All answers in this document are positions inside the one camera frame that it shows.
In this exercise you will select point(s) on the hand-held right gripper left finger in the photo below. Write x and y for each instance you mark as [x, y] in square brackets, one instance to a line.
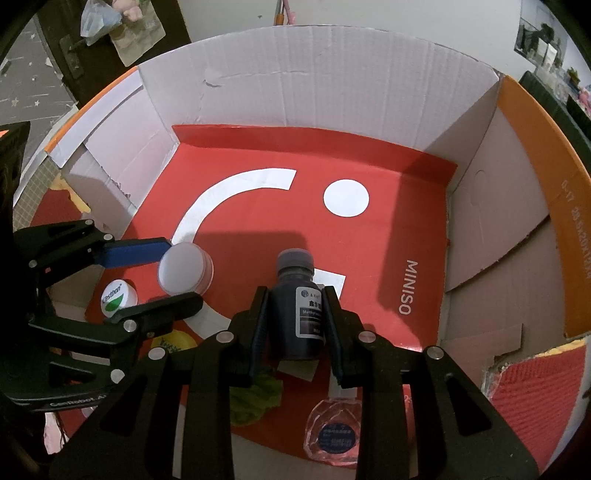
[258, 332]

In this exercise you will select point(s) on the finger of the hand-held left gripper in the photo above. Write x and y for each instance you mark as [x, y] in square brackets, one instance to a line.
[134, 253]
[157, 311]

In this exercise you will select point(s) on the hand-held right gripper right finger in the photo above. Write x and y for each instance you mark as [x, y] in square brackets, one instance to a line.
[333, 332]

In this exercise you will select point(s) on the yellow round jar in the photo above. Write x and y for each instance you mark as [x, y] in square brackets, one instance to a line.
[178, 342]

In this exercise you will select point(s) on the dark blue bottle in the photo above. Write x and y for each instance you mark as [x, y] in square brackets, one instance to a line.
[295, 318]

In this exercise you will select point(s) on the white cap with green label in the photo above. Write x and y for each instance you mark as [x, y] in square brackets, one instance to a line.
[117, 297]

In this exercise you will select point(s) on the green scrunchie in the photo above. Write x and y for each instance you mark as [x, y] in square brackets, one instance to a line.
[254, 401]

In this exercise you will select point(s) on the small clear bottle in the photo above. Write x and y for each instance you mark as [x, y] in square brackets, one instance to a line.
[332, 434]

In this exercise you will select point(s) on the orange cardboard box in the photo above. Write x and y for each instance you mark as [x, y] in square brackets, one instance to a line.
[369, 115]

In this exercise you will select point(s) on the grey starry curtain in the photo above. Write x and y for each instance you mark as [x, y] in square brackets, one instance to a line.
[32, 69]

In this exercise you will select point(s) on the red knitted mat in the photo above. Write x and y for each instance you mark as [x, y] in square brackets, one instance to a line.
[545, 383]

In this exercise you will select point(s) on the translucent plastic bag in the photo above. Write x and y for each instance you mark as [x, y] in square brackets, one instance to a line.
[97, 21]

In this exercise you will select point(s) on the pale pink plush toy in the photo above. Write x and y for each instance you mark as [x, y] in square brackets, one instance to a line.
[129, 9]

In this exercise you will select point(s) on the pink stick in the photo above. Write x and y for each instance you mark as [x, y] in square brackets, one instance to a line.
[291, 11]

